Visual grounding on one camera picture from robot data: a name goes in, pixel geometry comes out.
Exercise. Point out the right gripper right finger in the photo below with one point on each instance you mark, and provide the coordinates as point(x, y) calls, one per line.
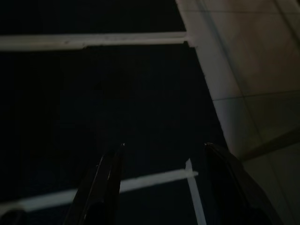
point(234, 189)

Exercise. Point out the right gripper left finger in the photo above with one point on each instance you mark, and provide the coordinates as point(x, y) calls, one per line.
point(100, 189)

